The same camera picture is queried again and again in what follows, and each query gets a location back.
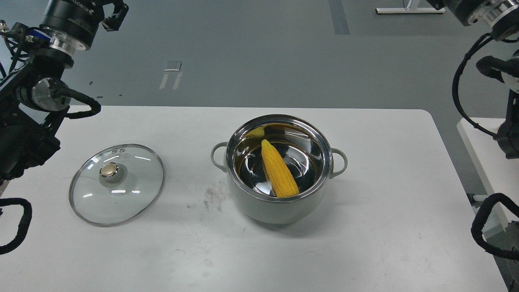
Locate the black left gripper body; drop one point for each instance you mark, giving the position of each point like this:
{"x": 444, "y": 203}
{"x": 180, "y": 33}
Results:
{"x": 77, "y": 21}

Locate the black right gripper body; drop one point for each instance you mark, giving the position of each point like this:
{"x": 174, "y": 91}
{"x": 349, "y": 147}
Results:
{"x": 495, "y": 13}

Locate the glass pot lid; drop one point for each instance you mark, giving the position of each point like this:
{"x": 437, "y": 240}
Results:
{"x": 116, "y": 185}

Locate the yellow corn cob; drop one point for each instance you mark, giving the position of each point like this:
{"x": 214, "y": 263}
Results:
{"x": 282, "y": 181}

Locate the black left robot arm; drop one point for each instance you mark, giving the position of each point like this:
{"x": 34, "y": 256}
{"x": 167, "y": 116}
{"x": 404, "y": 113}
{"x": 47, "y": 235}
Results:
{"x": 34, "y": 99}

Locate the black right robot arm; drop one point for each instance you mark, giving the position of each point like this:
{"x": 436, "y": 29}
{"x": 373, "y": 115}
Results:
{"x": 504, "y": 71}

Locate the grey steel cooking pot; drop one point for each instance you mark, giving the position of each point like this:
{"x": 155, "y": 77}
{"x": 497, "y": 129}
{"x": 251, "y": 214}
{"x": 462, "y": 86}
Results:
{"x": 305, "y": 155}

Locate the white stand base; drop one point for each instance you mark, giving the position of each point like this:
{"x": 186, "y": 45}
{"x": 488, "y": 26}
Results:
{"x": 409, "y": 7}

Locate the white side table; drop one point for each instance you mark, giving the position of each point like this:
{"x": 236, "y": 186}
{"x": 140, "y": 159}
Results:
{"x": 497, "y": 173}

